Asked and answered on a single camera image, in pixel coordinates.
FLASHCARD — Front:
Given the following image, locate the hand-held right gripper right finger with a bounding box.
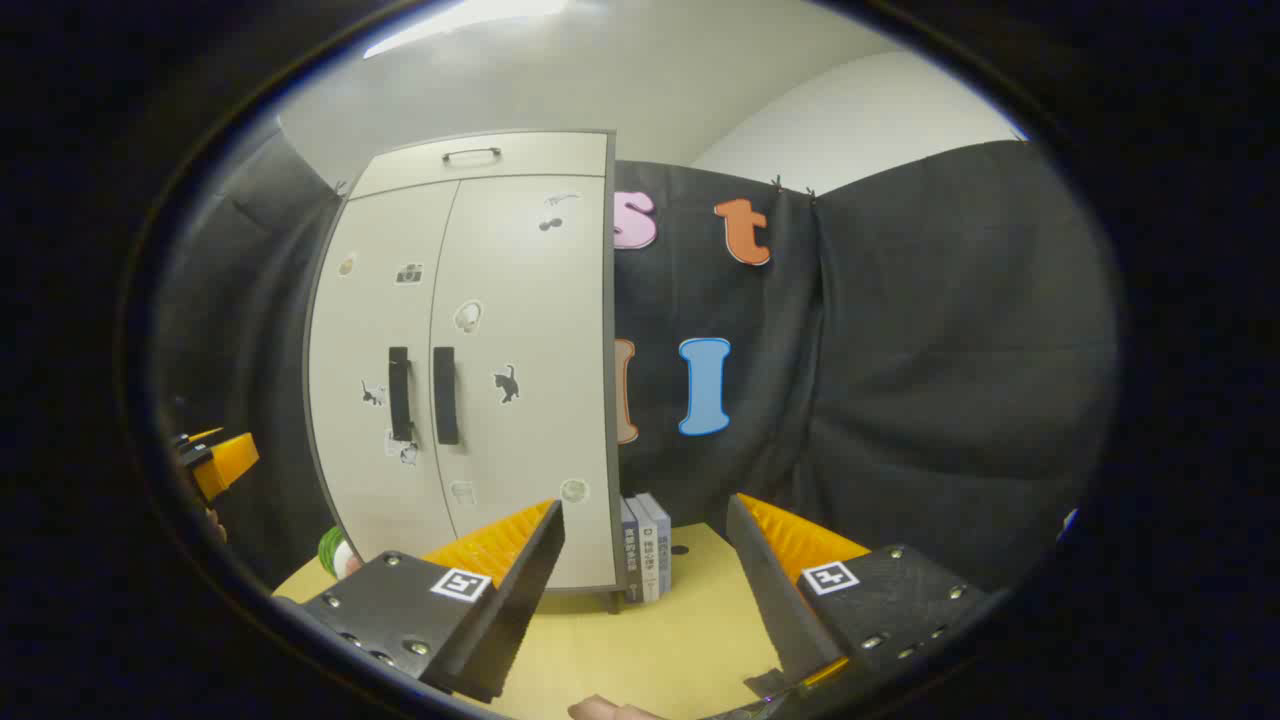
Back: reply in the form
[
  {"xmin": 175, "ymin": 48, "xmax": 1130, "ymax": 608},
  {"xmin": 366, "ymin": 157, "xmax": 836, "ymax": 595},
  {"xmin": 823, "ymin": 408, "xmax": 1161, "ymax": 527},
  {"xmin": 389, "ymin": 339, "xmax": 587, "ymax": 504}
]
[{"xmin": 725, "ymin": 492, "xmax": 993, "ymax": 701}]

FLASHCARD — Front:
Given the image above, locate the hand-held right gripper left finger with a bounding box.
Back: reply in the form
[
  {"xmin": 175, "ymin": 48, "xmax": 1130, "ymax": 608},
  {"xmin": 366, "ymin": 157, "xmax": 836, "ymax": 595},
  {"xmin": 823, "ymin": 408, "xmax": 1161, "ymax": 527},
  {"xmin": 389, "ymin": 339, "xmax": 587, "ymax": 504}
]
[{"xmin": 272, "ymin": 498, "xmax": 567, "ymax": 704}]

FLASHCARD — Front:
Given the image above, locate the white double-door shoe cabinet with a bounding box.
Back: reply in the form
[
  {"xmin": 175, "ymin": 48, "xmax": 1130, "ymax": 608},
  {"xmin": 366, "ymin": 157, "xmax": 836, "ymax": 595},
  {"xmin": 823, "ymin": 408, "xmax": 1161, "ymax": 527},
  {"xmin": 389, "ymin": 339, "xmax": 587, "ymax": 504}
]
[{"xmin": 305, "ymin": 130, "xmax": 622, "ymax": 613}]

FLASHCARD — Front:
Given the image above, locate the white cabinet door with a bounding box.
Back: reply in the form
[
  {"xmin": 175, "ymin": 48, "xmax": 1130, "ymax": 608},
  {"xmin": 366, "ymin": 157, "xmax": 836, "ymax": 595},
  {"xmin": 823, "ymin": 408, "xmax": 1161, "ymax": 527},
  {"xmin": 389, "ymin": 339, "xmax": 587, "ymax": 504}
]
[
  {"xmin": 430, "ymin": 175, "xmax": 613, "ymax": 591},
  {"xmin": 307, "ymin": 182, "xmax": 462, "ymax": 563}
]

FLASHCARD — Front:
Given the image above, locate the white cabinet drawer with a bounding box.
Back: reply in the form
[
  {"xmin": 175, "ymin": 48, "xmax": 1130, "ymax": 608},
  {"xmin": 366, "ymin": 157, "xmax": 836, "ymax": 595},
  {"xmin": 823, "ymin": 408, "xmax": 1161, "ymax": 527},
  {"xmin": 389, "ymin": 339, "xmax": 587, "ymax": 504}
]
[{"xmin": 350, "ymin": 132, "xmax": 609, "ymax": 199}]

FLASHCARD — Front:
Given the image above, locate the grey book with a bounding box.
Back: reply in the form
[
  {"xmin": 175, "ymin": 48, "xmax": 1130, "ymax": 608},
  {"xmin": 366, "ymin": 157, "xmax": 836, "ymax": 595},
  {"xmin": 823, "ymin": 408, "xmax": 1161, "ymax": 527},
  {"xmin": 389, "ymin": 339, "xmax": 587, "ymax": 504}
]
[{"xmin": 638, "ymin": 492, "xmax": 673, "ymax": 593}]

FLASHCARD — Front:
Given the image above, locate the dark blue book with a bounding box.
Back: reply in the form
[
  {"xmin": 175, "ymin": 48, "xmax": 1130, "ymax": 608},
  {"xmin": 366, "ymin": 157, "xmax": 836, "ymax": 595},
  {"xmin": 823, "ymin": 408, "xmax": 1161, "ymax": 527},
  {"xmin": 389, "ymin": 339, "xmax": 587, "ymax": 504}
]
[{"xmin": 619, "ymin": 497, "xmax": 641, "ymax": 608}]

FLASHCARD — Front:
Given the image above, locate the green and white ball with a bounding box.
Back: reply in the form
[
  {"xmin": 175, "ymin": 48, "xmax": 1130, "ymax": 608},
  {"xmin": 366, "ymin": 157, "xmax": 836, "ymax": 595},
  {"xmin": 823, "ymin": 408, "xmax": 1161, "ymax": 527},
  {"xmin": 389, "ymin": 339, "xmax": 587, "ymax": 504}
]
[{"xmin": 318, "ymin": 527, "xmax": 363, "ymax": 579}]

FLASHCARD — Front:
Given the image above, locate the black backdrop cloth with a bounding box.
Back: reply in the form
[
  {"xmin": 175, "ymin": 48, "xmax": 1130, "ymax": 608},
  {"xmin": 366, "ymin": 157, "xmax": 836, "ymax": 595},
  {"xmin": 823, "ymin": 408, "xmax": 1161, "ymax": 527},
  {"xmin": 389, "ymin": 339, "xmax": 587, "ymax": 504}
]
[{"xmin": 150, "ymin": 130, "xmax": 1119, "ymax": 601}]

